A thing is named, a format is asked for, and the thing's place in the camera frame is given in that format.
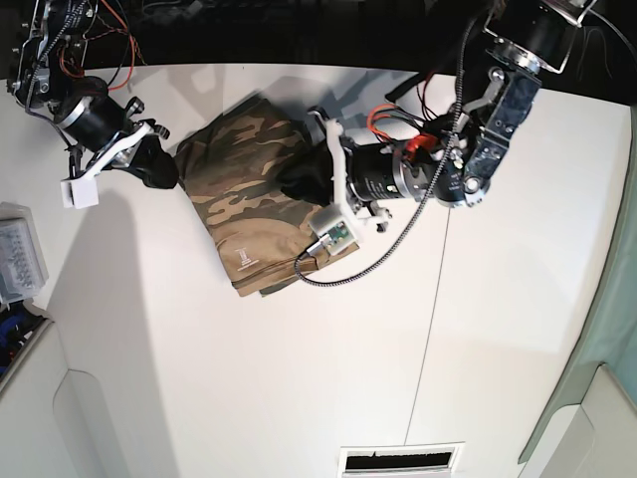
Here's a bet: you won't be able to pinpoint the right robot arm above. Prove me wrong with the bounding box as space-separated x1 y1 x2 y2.
1 1 179 189

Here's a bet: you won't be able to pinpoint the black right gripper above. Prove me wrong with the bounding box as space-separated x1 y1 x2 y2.
57 97 179 190

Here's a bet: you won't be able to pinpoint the clear plastic parts box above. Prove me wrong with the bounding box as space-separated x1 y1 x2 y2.
1 202 49 305

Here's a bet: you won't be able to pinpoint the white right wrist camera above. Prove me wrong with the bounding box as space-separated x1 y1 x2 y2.
60 176 99 209

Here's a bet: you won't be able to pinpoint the white slotted vent plate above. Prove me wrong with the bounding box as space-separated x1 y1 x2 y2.
337 442 465 477

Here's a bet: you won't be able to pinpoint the braided camera cable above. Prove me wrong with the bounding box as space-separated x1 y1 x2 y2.
293 14 479 289

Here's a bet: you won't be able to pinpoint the camouflage t-shirt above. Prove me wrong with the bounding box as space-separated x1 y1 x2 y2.
173 97 361 300

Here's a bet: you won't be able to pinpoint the blue items in bin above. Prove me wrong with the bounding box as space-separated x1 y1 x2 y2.
0 302 45 375

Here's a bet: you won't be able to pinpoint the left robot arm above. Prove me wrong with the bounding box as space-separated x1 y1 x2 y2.
277 1 594 235

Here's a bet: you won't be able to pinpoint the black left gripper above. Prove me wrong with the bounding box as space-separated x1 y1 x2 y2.
276 107 438 232

